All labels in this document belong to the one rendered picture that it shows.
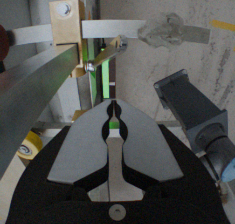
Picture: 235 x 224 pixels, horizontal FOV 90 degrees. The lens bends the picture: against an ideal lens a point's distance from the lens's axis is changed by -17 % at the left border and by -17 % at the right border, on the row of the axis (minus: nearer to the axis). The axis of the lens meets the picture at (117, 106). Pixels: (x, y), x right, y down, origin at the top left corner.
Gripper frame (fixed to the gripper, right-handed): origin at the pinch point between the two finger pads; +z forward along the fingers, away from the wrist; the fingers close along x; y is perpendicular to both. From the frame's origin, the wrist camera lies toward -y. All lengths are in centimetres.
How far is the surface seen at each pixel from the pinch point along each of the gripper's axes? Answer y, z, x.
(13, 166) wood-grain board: 28.9, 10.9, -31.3
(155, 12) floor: -16, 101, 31
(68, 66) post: -1.1, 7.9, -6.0
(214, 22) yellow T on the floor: -16, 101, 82
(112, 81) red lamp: 10.6, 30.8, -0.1
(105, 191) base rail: 85, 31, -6
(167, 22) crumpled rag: -7.0, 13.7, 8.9
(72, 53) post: -2.3, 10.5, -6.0
